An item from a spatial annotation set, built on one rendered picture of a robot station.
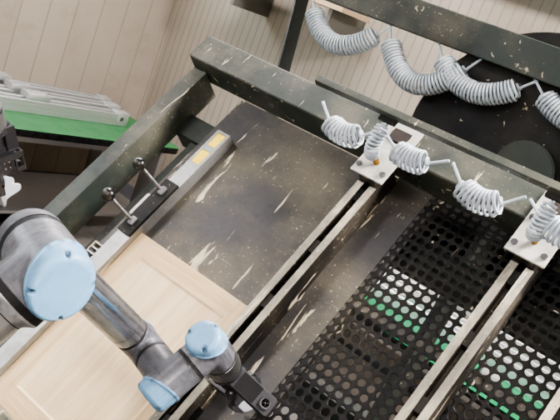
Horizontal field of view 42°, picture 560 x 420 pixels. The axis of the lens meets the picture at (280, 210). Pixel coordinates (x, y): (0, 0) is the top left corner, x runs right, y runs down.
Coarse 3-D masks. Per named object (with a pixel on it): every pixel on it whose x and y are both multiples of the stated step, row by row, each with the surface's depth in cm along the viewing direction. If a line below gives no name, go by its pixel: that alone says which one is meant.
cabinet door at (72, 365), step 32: (128, 256) 202; (160, 256) 200; (128, 288) 196; (160, 288) 194; (192, 288) 192; (64, 320) 194; (160, 320) 188; (192, 320) 186; (224, 320) 184; (32, 352) 191; (64, 352) 189; (96, 352) 187; (0, 384) 187; (32, 384) 186; (64, 384) 184; (96, 384) 182; (128, 384) 180; (32, 416) 180; (64, 416) 179; (96, 416) 177; (128, 416) 175
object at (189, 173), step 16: (224, 144) 217; (208, 160) 214; (176, 176) 212; (192, 176) 212; (176, 192) 210; (160, 208) 207; (144, 224) 205; (112, 240) 204; (128, 240) 203; (96, 256) 202; (112, 256) 201; (16, 336) 192; (32, 336) 191; (0, 352) 190; (16, 352) 189; (0, 368) 188
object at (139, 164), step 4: (136, 160) 203; (140, 160) 203; (144, 160) 204; (132, 164) 203; (136, 164) 202; (140, 164) 202; (144, 164) 203; (136, 168) 203; (140, 168) 203; (144, 168) 204; (144, 172) 205; (148, 172) 205; (148, 176) 206; (152, 180) 206; (156, 184) 207; (160, 188) 208; (164, 188) 208; (160, 192) 207; (164, 192) 208
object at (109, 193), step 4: (104, 188) 199; (108, 188) 199; (104, 192) 198; (108, 192) 198; (112, 192) 199; (104, 196) 198; (108, 196) 198; (112, 196) 199; (108, 200) 199; (112, 200) 201; (116, 200) 201; (116, 204) 201; (120, 208) 202; (124, 212) 203; (128, 216) 203; (132, 216) 204; (128, 220) 204; (132, 220) 204; (136, 220) 204; (132, 224) 204
